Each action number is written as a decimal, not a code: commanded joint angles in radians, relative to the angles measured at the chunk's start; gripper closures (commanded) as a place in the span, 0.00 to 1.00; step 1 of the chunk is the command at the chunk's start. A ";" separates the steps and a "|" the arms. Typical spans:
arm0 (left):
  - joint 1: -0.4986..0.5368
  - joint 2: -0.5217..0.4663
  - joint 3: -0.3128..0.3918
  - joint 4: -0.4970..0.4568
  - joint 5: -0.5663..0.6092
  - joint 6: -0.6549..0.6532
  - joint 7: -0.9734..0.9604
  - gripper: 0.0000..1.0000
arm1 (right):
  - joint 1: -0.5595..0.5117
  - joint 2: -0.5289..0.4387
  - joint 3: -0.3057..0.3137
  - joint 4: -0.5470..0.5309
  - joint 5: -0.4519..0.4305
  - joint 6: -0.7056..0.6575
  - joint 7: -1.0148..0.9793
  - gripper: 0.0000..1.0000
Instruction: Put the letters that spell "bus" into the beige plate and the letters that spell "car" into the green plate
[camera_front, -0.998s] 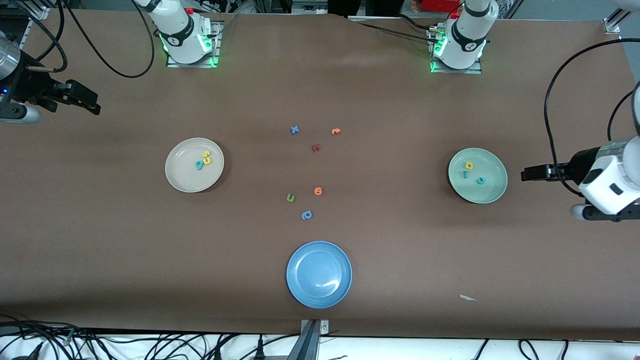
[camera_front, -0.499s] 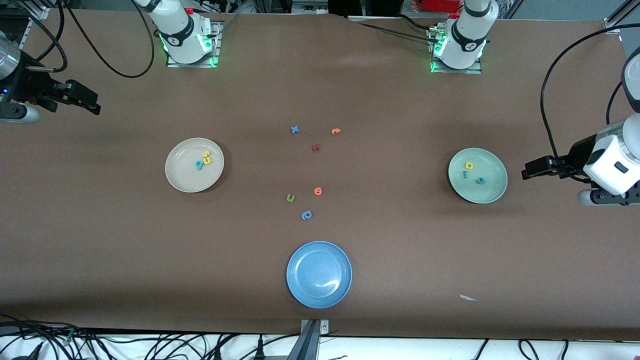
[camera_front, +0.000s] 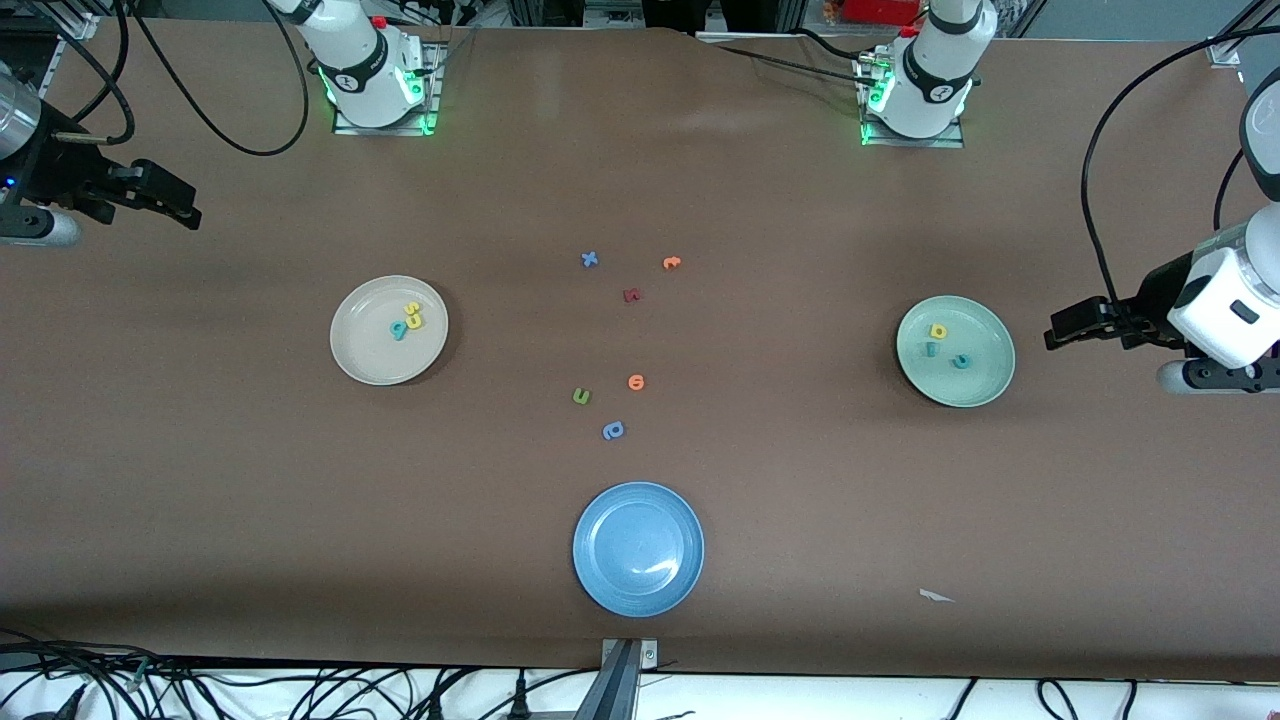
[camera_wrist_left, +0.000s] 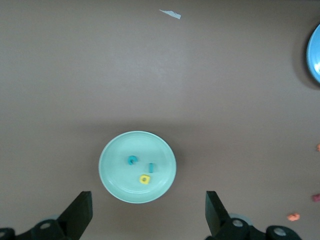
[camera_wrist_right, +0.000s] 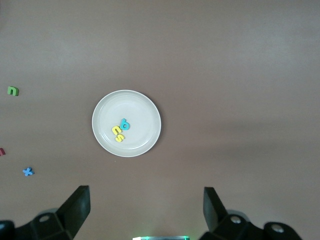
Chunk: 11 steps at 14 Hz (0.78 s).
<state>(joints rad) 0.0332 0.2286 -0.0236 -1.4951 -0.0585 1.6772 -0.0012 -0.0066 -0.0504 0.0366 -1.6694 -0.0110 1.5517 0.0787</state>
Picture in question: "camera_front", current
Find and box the green round plate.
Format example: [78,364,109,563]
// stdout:
[895,295,1017,409]

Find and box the beige round plate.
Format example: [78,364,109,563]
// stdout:
[329,275,450,387]

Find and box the red box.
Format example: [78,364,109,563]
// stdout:
[843,0,921,26]

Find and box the blue round plate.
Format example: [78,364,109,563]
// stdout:
[572,481,706,618]

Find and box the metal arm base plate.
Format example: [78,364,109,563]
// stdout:
[332,40,446,137]
[858,55,966,149]

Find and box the black cable on table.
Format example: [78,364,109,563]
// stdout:
[700,42,866,86]
[795,28,881,63]

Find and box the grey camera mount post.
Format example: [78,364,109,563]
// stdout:
[575,638,661,720]

